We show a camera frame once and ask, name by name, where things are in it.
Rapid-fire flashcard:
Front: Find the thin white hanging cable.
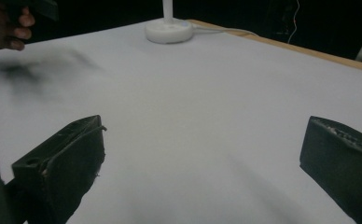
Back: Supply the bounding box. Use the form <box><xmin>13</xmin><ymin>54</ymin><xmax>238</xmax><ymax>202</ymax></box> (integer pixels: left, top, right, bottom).
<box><xmin>287</xmin><ymin>0</ymin><xmax>301</xmax><ymax>45</ymax></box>

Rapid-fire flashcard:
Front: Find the white round lamp base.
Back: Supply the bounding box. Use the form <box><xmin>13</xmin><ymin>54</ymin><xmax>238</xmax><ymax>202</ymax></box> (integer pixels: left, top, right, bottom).
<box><xmin>144</xmin><ymin>0</ymin><xmax>195</xmax><ymax>45</ymax></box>

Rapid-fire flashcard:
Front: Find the white lamp cable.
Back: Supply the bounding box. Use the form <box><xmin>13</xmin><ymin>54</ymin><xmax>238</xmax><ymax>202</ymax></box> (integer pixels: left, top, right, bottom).
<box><xmin>191</xmin><ymin>23</ymin><xmax>258</xmax><ymax>36</ymax></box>

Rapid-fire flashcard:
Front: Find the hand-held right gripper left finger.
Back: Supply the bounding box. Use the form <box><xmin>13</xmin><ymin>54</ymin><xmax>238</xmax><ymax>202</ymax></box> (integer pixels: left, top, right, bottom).
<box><xmin>11</xmin><ymin>114</ymin><xmax>108</xmax><ymax>224</ymax></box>

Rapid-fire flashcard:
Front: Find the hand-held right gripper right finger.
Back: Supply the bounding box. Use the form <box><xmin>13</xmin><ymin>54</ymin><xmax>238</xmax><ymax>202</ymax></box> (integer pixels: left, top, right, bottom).
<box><xmin>299</xmin><ymin>115</ymin><xmax>362</xmax><ymax>224</ymax></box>

